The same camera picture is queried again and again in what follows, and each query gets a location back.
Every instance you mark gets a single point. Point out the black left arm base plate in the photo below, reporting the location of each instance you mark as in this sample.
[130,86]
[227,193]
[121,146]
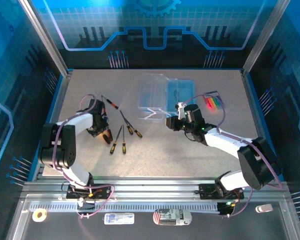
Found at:
[103,192]

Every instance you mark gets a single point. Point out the printed red white label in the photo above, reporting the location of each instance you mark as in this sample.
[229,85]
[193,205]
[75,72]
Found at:
[172,218]

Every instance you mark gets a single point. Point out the aluminium side rail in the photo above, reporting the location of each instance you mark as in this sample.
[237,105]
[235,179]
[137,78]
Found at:
[63,87]
[248,87]

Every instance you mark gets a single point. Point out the black controller box with LED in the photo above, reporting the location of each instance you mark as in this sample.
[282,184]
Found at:
[225,209]

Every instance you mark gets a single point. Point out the aluminium front rail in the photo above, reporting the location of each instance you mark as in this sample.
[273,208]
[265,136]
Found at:
[152,190]

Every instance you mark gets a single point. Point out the aluminium frame post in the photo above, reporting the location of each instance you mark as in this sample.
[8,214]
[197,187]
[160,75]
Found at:
[263,37]
[48,42]

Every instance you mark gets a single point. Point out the cream tape roll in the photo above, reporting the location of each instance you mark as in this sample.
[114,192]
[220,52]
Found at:
[39,215]

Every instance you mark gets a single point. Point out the black controller box with connector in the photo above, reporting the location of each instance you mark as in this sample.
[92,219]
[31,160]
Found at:
[86,206]

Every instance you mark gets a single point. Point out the small white plastic device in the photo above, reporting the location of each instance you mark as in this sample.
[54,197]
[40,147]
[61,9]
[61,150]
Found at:
[264,208]

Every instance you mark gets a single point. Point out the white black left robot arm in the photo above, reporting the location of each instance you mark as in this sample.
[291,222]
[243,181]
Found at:
[57,147]

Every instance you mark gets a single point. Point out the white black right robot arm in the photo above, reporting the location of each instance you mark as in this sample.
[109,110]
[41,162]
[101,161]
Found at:
[227,140]

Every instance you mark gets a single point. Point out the small orange black precision screwdriver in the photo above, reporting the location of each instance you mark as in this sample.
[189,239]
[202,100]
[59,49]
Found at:
[113,105]
[104,110]

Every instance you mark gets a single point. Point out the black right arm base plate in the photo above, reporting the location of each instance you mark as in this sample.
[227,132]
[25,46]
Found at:
[207,191]

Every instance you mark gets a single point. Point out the clear blue plastic tool box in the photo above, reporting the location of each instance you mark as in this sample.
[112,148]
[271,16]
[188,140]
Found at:
[152,100]

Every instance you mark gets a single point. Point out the clear plastic badge card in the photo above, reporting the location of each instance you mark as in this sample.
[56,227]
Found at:
[119,218]

